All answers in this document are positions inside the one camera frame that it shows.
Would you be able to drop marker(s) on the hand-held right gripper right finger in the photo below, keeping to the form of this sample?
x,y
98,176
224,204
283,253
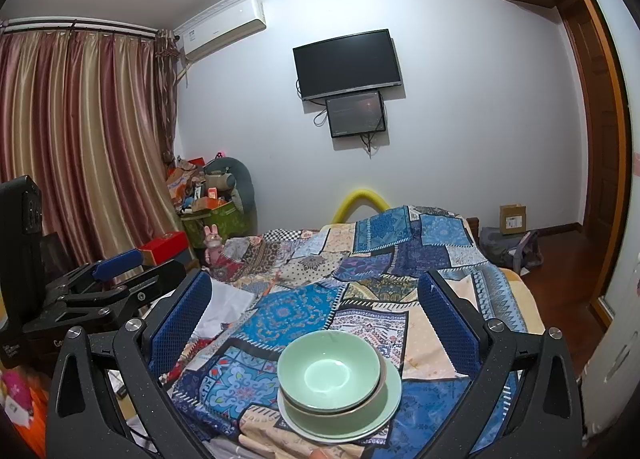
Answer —
x,y
447,326

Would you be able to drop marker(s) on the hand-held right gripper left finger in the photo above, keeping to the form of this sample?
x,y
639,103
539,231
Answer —
x,y
182,324

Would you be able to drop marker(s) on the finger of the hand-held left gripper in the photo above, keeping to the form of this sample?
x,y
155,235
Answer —
x,y
155,281
117,264

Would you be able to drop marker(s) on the pink bowl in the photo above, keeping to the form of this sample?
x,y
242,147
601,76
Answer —
x,y
383,381

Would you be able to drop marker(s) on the green bowl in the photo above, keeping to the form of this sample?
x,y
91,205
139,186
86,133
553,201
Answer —
x,y
325,369

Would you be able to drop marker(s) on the green plate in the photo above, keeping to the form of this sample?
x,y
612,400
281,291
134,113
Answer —
x,y
350,428

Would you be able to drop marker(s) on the red box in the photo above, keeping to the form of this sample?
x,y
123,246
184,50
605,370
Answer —
x,y
164,248

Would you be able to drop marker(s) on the white cloth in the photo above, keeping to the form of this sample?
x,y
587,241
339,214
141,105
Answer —
x,y
225,306

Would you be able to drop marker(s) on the pink bunny toy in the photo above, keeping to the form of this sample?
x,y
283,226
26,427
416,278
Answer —
x,y
212,244

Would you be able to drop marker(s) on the green storage box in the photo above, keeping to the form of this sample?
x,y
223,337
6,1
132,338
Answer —
x,y
217,225

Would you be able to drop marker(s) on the patchwork blanket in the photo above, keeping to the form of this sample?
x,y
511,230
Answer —
x,y
380,259

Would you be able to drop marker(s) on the grey backpack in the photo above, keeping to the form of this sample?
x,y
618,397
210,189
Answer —
x,y
510,248

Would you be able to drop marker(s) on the cardboard box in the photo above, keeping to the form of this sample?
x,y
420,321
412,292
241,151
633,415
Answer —
x,y
513,219

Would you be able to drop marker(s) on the striped brown curtain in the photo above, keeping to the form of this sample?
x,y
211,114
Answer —
x,y
85,139

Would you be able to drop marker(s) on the yellow foam tube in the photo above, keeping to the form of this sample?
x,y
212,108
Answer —
x,y
361,198

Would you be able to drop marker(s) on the white appliance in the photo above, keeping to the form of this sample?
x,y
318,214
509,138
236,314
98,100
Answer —
x,y
612,359

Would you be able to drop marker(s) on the curtain rod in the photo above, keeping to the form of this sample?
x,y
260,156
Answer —
x,y
90,28

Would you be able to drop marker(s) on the wooden door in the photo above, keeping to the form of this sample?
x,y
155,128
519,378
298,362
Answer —
x,y
597,139

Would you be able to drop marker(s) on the white air conditioner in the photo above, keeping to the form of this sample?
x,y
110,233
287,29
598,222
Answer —
x,y
222,29

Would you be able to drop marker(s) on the wooden bed frame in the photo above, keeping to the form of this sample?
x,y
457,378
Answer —
x,y
473,228

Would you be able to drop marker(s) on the small black wall monitor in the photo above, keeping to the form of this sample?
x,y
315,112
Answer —
x,y
356,114

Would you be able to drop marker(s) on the black wall television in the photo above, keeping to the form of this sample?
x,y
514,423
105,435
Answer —
x,y
347,64

